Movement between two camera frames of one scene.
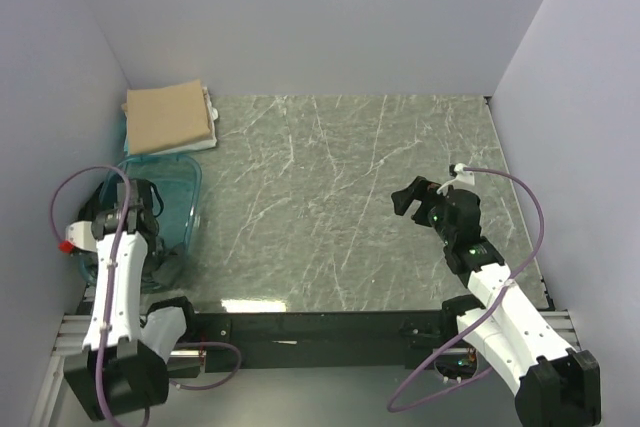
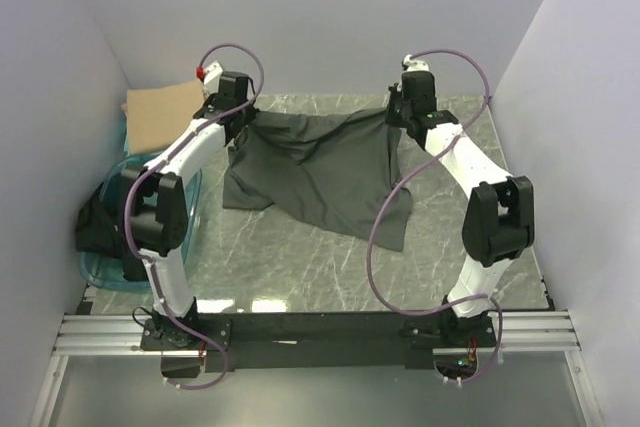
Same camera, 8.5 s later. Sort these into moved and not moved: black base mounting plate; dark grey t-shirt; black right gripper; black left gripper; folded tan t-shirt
Moved: black right gripper; dark grey t-shirt; black left gripper
Not moved: black base mounting plate; folded tan t-shirt
